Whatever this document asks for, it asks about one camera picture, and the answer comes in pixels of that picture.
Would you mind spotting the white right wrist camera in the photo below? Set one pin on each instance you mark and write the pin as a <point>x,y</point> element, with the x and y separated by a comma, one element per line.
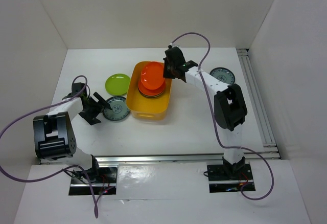
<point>172,45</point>

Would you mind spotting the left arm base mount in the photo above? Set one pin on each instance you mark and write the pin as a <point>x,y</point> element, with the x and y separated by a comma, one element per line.
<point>103,180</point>

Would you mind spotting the orange plate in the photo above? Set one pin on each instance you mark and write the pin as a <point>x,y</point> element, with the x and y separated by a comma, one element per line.
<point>147,91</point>
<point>152,75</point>

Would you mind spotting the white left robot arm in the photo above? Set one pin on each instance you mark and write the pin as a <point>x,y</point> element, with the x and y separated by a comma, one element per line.
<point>54,138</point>

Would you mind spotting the blue floral plate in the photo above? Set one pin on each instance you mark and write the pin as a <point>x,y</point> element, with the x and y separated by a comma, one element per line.
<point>119,110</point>
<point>224,75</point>

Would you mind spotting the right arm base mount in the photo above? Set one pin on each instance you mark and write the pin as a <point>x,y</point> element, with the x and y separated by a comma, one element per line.
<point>219,181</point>

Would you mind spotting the aluminium rail front edge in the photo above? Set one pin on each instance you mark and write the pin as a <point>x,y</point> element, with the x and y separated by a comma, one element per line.
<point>143,158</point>

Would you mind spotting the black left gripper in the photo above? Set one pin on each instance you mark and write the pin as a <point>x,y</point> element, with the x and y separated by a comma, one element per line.
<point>90,117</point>

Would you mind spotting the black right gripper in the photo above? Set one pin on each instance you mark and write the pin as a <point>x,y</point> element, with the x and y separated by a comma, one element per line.
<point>166,74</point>

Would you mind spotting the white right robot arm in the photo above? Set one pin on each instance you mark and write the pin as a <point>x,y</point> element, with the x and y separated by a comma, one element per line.
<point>226,103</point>

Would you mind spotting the yellow plastic bin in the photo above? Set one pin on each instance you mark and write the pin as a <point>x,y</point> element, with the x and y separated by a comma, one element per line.
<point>142,107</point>

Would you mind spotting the green plate near bin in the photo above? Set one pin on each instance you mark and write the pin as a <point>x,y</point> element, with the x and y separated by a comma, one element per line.
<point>117,84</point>

